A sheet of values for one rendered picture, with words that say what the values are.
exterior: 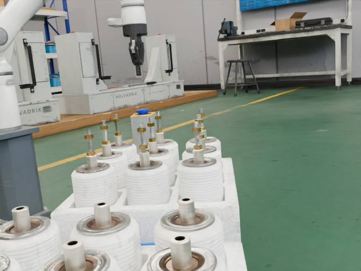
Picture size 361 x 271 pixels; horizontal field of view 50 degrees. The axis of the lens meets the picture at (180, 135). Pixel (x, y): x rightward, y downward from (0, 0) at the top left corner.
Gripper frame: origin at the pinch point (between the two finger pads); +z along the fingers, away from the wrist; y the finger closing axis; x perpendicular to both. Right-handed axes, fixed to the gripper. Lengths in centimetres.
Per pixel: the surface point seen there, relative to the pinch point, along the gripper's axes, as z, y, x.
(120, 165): 21.7, -31.2, 0.5
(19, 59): -14, 173, 128
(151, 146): 17.8, -29.7, -7.2
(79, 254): 18, -84, -9
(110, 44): -47, 631, 178
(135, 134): 19.2, -3.0, 2.6
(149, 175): 21, -45, -9
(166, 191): 25, -42, -12
